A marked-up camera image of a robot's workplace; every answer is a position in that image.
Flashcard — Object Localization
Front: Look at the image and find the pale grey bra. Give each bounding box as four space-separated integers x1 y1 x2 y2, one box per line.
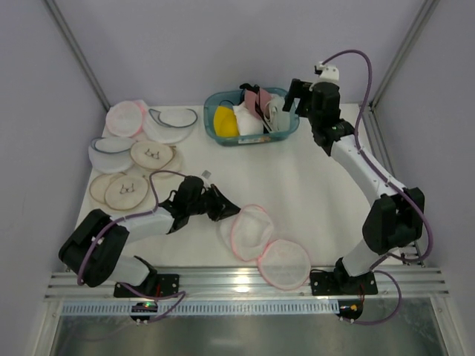
264 94 290 133

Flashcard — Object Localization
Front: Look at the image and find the pink-trimmed mesh laundry bag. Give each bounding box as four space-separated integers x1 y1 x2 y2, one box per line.
217 204 311 291

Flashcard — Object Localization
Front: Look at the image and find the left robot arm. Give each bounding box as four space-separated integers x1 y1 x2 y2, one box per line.
59 176 240 289

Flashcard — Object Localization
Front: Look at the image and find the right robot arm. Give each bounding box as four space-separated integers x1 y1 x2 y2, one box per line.
283 79 425 295

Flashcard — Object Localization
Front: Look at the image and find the pink and black bra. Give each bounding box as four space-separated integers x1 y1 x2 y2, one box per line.
239 83 272 122

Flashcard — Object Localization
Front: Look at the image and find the white bra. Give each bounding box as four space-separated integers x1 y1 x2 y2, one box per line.
232 103 263 136

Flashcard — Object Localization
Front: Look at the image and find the yellow bra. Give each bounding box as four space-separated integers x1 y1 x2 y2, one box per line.
213 106 239 138

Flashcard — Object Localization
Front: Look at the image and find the beige laundry bag upper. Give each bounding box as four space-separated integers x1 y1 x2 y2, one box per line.
127 140 183 177

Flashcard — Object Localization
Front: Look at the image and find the beige laundry bag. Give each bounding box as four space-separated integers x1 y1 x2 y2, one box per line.
89 173 150 211
127 140 183 177

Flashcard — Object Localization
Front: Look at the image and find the grey-trimmed open laundry bag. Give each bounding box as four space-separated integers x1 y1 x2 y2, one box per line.
142 108 199 145

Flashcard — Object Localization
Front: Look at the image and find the beige laundry bag lower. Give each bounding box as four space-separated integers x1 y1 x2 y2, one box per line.
89 173 150 211

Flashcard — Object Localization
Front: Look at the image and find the grey-trimmed folded laundry bag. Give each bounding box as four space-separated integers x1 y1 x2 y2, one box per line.
88 136 136 174

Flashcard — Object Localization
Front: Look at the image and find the pink-trimmed laundry bag stack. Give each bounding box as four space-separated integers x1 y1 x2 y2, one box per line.
105 100 148 137

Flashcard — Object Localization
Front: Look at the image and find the teal plastic basket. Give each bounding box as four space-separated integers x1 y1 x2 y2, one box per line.
203 89 300 147

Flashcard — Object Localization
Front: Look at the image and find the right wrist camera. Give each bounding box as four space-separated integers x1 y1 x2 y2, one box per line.
314 62 340 85

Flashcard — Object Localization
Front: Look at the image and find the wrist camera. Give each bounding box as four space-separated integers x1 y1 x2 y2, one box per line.
314 62 340 85
201 170 212 179

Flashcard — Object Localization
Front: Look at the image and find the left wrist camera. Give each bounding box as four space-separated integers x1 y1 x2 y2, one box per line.
201 170 212 179

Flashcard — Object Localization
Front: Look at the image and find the right aluminium side rail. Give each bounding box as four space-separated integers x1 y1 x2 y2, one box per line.
361 105 425 268

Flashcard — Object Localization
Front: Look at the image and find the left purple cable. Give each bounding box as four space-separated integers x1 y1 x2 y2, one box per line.
76 169 186 323

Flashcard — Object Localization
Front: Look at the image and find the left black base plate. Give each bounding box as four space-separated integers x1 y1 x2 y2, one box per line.
114 273 180 299

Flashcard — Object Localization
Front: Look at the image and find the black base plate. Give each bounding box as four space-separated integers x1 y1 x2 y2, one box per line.
114 273 180 299
309 269 379 296

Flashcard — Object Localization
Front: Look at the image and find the slotted cable duct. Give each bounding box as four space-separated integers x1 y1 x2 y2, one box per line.
61 299 339 317

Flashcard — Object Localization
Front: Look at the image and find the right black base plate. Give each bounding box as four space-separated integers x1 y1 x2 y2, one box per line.
309 269 379 296

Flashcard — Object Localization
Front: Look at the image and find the right aluminium corner post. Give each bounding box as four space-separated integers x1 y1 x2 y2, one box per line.
370 0 440 111

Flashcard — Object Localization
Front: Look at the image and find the aluminium corner post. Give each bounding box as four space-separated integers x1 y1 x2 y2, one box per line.
42 0 111 111
370 0 440 111

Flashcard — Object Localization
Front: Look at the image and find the aluminium front rail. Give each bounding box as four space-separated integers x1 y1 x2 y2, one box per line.
45 266 449 300

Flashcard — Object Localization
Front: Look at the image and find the left aluminium corner post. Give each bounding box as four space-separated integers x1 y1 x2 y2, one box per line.
42 0 111 111

